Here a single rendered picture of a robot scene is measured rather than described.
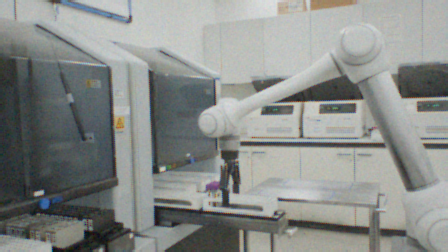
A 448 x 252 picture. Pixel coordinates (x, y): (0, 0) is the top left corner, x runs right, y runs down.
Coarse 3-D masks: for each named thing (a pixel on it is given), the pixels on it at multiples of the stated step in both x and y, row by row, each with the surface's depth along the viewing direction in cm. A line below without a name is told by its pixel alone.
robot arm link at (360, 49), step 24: (360, 24) 114; (336, 48) 120; (360, 48) 113; (384, 48) 116; (360, 72) 118; (384, 72) 118; (384, 96) 117; (384, 120) 118; (408, 120) 117; (408, 144) 115; (408, 168) 116; (432, 168) 116; (408, 192) 118; (432, 192) 112; (408, 216) 118; (432, 216) 109; (432, 240) 108
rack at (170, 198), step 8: (160, 192) 173; (168, 192) 172; (176, 192) 171; (184, 192) 171; (192, 192) 170; (160, 200) 173; (168, 200) 172; (176, 200) 175; (184, 200) 173; (192, 200) 160; (200, 200) 161; (192, 208) 160
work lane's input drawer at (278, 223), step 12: (156, 216) 166; (168, 216) 164; (180, 216) 161; (192, 216) 159; (204, 216) 156; (216, 216) 154; (228, 216) 152; (240, 216) 151; (252, 216) 148; (264, 216) 147; (276, 216) 146; (240, 228) 150; (252, 228) 148; (264, 228) 146; (276, 228) 144
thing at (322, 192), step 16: (256, 192) 186; (272, 192) 185; (288, 192) 184; (304, 192) 183; (320, 192) 182; (336, 192) 181; (352, 192) 180; (368, 192) 179; (384, 208) 164; (272, 240) 223
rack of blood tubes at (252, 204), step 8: (208, 200) 157; (216, 200) 156; (232, 200) 153; (240, 200) 152; (248, 200) 152; (256, 200) 151; (264, 200) 151; (272, 200) 150; (208, 208) 157; (216, 208) 156; (224, 208) 154; (232, 208) 159; (240, 208) 161; (248, 208) 160; (256, 208) 159; (264, 208) 147; (272, 208) 148
